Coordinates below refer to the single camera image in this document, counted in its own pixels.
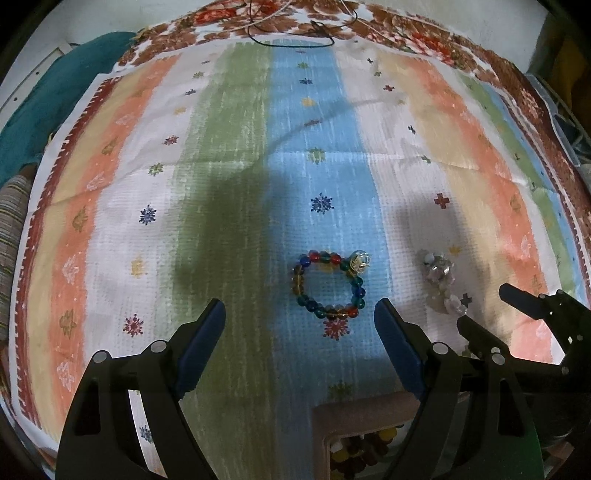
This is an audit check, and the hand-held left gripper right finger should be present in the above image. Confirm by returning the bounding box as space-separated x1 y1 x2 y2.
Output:
374 298 546 480

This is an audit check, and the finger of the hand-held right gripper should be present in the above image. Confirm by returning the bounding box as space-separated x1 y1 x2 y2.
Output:
499 283 555 320
456 316 511 361

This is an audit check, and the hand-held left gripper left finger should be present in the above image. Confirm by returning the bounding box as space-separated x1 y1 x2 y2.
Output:
54 298 227 480

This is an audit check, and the multicolour glass bead bracelet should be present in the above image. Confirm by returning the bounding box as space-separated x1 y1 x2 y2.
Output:
291 249 372 320

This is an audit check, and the clear crystal bracelet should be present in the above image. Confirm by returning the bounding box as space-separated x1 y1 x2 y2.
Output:
417 249 469 317

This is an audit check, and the metal tin box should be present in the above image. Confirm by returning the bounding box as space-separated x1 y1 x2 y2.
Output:
313 394 422 480

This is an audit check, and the dark red bead bracelet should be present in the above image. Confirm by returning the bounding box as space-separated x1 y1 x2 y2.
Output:
344 434 398 480

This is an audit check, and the yellow and brown bead bracelet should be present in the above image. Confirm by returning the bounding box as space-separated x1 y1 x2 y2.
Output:
330 427 400 480

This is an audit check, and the metal rack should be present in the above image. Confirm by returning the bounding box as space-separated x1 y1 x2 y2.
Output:
531 69 591 171

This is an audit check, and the striped pastel cloth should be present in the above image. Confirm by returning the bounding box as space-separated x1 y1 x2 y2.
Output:
9 39 591 480

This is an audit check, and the grey striped bolster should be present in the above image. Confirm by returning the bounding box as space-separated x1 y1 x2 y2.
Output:
0 175 37 344

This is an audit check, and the teal pillow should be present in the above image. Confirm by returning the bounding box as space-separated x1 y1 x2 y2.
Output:
0 31 139 185

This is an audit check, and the white framed board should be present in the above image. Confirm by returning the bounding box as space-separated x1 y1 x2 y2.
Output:
0 44 71 123

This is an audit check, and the black cable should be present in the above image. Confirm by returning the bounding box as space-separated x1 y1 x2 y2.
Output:
247 0 360 48

